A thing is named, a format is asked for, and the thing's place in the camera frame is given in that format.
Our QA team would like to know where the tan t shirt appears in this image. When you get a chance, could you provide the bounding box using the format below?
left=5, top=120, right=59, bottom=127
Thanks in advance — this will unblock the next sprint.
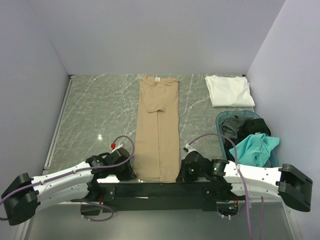
left=133, top=75, right=181, bottom=183

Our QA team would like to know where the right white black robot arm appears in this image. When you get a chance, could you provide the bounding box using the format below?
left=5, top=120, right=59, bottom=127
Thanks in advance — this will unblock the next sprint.
left=176, top=150, right=313, bottom=212

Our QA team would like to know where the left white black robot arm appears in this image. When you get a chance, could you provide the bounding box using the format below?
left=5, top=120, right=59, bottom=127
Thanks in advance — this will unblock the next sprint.
left=0, top=147, right=136, bottom=226

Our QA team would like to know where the black base beam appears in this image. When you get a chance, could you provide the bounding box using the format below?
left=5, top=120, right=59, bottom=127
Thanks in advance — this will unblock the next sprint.
left=84, top=181, right=244, bottom=212

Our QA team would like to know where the grey t shirt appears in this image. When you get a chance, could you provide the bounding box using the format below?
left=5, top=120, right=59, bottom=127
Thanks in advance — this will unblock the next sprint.
left=221, top=116, right=248, bottom=139

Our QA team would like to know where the teal t shirt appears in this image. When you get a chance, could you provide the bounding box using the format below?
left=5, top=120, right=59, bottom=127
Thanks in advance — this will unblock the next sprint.
left=235, top=133, right=280, bottom=167

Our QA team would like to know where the black t shirt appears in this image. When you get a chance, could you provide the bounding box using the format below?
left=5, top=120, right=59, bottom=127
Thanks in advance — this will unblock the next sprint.
left=222, top=117, right=272, bottom=161

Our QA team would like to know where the teal plastic laundry basket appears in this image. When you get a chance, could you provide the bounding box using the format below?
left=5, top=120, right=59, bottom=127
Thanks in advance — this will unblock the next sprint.
left=215, top=110, right=279, bottom=168

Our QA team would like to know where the folded white t shirt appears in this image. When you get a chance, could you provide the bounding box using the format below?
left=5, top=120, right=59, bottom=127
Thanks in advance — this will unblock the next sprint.
left=205, top=75, right=255, bottom=108

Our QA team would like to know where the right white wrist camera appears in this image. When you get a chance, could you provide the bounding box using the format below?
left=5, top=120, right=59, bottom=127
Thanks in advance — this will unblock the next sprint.
left=183, top=143, right=197, bottom=154

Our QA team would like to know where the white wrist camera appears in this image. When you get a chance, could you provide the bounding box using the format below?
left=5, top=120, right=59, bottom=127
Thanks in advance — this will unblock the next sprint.
left=183, top=143, right=197, bottom=154
left=110, top=143, right=123, bottom=152

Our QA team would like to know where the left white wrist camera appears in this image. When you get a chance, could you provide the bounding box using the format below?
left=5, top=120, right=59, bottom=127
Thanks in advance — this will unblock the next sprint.
left=110, top=143, right=123, bottom=152

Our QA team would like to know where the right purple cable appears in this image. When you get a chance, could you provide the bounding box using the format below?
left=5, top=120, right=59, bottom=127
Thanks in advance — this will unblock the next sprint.
left=187, top=133, right=266, bottom=240

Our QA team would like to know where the purple cable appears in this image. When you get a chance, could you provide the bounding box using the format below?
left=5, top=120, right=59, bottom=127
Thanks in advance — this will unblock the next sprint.
left=0, top=135, right=137, bottom=222
left=187, top=133, right=266, bottom=240

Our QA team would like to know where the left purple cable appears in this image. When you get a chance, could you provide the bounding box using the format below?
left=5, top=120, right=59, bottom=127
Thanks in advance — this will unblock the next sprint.
left=0, top=135, right=137, bottom=222

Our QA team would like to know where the aluminium rail frame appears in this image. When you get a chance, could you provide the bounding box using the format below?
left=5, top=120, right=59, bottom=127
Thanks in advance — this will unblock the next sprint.
left=41, top=74, right=75, bottom=175

